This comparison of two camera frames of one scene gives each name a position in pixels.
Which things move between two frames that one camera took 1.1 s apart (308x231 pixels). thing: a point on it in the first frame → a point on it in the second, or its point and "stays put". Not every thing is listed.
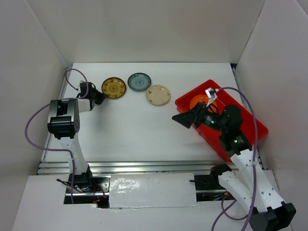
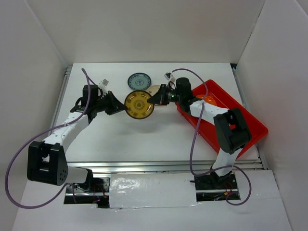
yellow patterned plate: (114, 87) → (138, 107)
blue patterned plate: (139, 82) stays put
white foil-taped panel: (152, 190) stays put
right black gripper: (186, 118) → (160, 97)
